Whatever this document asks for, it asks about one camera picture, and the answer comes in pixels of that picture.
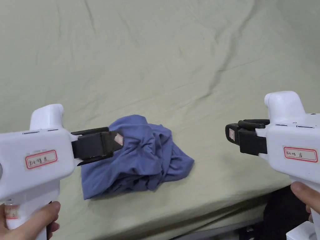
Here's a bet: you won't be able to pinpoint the person's left hand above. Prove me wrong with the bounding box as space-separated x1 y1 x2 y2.
0 201 61 240

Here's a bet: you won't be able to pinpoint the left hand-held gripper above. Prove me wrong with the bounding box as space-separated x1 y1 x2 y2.
0 103 125 230

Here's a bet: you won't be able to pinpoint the bed with pale green sheet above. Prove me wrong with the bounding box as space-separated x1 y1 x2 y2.
0 0 320 240

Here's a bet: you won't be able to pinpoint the person's legs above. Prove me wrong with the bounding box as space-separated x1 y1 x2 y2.
262 186 312 240

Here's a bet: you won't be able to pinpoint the blue shirt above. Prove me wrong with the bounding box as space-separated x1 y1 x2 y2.
81 114 195 200

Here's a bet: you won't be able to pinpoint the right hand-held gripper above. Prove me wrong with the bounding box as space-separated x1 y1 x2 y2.
225 92 320 193

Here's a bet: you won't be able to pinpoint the person's right hand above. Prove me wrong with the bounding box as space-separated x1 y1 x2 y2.
291 181 320 223

